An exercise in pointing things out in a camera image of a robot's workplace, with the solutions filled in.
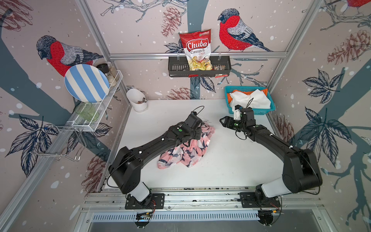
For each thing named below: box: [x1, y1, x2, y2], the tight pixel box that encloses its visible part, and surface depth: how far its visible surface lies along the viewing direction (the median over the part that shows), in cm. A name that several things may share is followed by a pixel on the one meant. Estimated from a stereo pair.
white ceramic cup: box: [126, 88, 148, 113], surface depth 112 cm
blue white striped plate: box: [64, 63, 111, 103], surface depth 74 cm
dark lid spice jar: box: [96, 62, 115, 87], surface depth 81 cm
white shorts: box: [229, 88, 272, 111], surface depth 113 cm
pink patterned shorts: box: [157, 122, 216, 170], surface depth 88 cm
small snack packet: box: [213, 64, 226, 71], surface depth 92 cm
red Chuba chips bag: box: [179, 29, 214, 72], surface depth 83 cm
